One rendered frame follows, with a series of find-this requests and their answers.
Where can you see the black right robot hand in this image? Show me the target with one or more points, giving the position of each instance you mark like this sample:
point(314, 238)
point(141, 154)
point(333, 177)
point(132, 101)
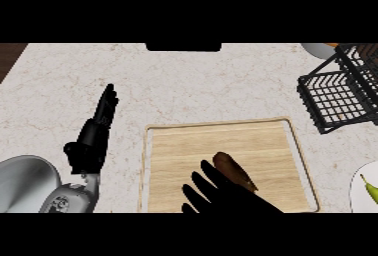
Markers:
point(231, 196)

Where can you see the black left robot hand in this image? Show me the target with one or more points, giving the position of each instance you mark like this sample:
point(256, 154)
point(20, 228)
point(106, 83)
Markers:
point(94, 133)

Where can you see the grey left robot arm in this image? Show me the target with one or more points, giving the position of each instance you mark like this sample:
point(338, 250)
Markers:
point(30, 186)

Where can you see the brown sweet potato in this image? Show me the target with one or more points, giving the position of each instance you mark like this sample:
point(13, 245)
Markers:
point(236, 171)

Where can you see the pale wooden tray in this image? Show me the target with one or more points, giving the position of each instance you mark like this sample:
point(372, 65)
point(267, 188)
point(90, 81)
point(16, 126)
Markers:
point(231, 146)

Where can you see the white plate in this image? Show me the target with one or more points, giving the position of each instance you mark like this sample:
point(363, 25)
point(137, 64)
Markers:
point(364, 190)

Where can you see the green banana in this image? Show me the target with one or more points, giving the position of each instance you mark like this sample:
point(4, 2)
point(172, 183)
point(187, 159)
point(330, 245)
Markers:
point(372, 190)

